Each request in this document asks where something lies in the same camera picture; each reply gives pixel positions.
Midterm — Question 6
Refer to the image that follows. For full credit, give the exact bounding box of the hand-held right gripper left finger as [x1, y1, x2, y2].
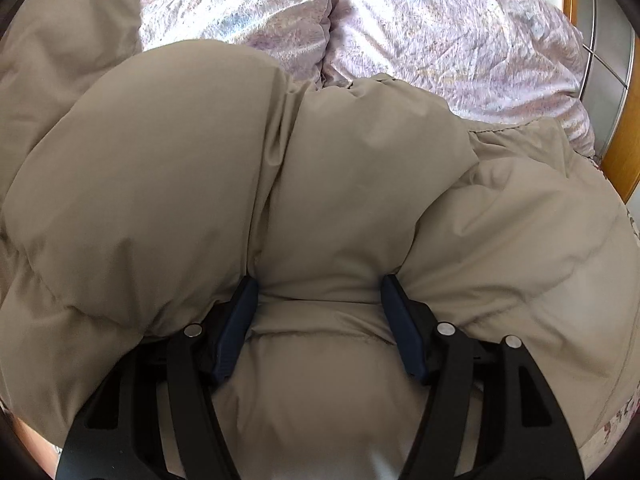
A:
[55, 276, 260, 480]

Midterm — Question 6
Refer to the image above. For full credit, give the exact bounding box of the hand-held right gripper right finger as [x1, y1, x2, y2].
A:
[380, 274, 587, 480]

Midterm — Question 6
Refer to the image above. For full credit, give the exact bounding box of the beige puffer jacket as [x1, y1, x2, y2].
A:
[0, 0, 640, 480]

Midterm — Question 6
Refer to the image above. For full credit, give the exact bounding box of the floral bed sheet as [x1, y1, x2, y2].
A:
[572, 155, 640, 467]

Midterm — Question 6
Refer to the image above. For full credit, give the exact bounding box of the lilac floral duvet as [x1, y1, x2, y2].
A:
[138, 0, 597, 157]

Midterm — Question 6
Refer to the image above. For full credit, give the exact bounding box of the metal framed glass door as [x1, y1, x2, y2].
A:
[574, 0, 639, 162]

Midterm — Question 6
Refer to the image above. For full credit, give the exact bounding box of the wooden door frame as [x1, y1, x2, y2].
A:
[560, 0, 640, 207]

